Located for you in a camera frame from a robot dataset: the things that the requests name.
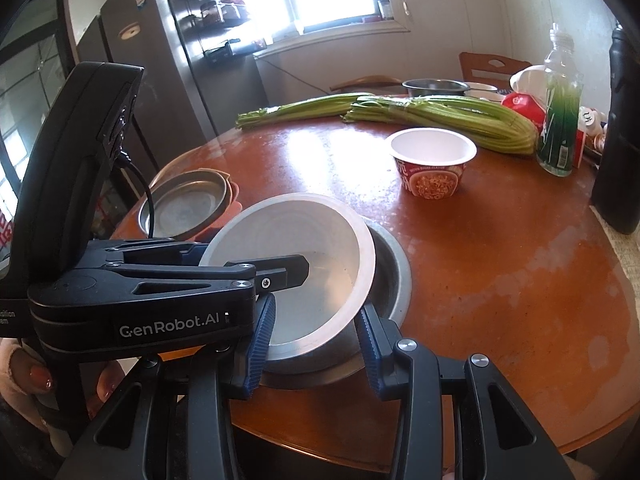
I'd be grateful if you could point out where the wide steel bowl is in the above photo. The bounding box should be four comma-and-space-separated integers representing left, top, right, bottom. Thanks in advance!
260, 219, 414, 377

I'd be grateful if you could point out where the black hanging rack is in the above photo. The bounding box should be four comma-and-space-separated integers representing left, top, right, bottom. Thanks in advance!
197, 0, 249, 25
204, 40, 257, 60

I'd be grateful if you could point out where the large steel bowl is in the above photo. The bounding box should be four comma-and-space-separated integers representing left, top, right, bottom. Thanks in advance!
198, 193, 377, 364

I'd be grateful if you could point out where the black bottle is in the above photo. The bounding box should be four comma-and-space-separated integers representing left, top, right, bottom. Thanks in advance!
590, 21, 640, 235

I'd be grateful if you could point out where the red instant noodle cup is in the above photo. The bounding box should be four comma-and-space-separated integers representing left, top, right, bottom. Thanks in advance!
390, 128, 478, 202

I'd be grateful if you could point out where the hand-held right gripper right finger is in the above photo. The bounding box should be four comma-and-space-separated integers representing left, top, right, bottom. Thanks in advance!
356, 304, 576, 480

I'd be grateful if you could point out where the grey refrigerator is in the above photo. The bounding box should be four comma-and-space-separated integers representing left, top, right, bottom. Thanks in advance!
97, 0, 272, 173

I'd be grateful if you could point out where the black cable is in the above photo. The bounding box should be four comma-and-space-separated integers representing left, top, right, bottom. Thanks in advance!
116, 151, 154, 239

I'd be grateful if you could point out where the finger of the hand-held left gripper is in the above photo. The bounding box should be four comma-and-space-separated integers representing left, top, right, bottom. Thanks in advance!
105, 254, 311, 297
87, 239, 216, 267

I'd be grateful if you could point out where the white plastic bag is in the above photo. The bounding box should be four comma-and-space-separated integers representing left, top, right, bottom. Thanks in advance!
509, 65, 550, 95

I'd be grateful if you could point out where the white bowl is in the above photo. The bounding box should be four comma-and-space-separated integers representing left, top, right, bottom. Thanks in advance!
462, 82, 507, 104

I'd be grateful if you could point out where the clear bottle with green liquid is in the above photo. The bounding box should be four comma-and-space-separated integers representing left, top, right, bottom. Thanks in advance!
536, 22, 585, 177

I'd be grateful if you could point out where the orange plate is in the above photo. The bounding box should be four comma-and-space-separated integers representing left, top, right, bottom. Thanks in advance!
197, 167, 243, 233

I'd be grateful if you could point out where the person's left hand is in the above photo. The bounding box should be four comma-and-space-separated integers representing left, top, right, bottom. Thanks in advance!
0, 337, 127, 433

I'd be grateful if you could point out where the celery bunch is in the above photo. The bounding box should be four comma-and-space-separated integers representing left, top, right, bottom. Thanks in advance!
236, 92, 382, 132
342, 95, 539, 157

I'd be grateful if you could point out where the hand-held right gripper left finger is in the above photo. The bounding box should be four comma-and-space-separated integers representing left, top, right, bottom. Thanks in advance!
55, 292, 278, 480

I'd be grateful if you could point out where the wooden chair with cutout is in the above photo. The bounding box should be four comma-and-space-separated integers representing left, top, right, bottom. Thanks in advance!
459, 51, 532, 82

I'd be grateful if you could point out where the shallow steel pan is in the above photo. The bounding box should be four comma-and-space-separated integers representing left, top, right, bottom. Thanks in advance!
137, 170, 229, 242

